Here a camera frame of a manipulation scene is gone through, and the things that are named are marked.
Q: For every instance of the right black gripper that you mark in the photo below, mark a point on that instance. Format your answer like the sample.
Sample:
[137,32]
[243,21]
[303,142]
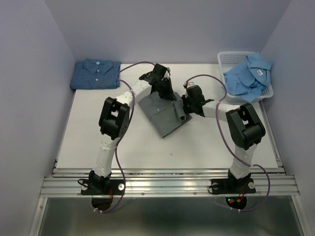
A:
[185,110]

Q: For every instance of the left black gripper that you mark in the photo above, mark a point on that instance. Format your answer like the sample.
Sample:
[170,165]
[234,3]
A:
[169,94]

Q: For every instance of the grey long sleeve shirt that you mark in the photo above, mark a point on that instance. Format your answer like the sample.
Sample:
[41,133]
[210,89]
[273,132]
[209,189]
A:
[165,115]

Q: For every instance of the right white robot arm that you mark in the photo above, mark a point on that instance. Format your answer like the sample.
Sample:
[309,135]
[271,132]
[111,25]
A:
[246,131]

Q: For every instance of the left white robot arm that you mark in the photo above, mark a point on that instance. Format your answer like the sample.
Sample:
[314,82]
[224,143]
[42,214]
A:
[114,121]

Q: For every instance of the white plastic basket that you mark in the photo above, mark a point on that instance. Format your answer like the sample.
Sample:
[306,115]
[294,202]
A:
[233,59]

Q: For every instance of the light blue shirt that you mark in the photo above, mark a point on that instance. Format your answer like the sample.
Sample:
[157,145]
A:
[248,78]

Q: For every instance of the folded blue checkered shirt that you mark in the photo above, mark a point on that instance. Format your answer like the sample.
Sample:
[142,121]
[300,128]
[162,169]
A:
[92,74]

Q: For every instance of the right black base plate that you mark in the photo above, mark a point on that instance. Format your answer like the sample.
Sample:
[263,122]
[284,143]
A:
[229,186]

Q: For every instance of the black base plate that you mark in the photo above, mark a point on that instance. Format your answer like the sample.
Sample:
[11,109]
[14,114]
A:
[116,187]
[229,186]

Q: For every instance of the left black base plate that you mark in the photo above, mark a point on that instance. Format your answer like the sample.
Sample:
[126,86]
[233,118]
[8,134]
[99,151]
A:
[116,187]

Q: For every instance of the aluminium mounting rail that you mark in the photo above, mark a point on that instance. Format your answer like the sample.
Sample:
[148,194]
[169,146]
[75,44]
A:
[179,165]

